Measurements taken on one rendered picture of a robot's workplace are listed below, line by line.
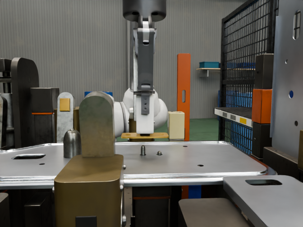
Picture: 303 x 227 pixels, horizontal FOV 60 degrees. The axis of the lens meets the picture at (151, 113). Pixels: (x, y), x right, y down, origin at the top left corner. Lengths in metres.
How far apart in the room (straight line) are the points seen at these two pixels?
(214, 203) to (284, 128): 0.25
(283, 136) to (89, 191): 0.41
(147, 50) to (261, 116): 0.36
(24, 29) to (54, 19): 0.87
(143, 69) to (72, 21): 8.05
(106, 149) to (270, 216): 0.18
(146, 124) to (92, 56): 7.84
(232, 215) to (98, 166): 0.16
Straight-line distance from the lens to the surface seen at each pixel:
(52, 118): 0.70
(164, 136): 0.46
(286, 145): 0.55
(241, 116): 0.89
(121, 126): 1.14
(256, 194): 0.34
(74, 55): 8.29
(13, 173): 0.44
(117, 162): 0.28
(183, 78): 0.63
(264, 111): 0.68
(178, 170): 0.40
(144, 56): 0.42
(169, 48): 8.64
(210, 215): 0.33
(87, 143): 0.31
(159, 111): 1.18
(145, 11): 0.45
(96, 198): 0.24
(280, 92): 0.56
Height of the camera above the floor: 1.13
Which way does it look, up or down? 6 degrees down
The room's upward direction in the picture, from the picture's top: straight up
